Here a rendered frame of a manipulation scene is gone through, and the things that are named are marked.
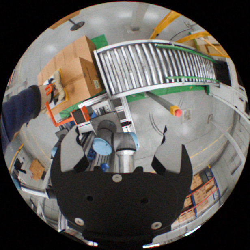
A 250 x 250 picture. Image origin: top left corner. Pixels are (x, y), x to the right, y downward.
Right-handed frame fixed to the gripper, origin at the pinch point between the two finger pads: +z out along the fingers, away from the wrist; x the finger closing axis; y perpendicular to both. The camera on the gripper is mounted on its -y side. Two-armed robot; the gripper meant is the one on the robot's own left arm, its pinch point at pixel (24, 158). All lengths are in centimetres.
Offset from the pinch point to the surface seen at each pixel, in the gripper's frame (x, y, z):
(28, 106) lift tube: -49, 24, 14
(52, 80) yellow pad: -47, 36, 43
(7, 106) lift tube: -49, 31, -2
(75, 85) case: -58, 22, 58
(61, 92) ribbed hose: -58, 20, 38
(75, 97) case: -55, 13, 58
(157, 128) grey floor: -143, -104, 152
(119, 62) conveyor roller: -99, 35, 97
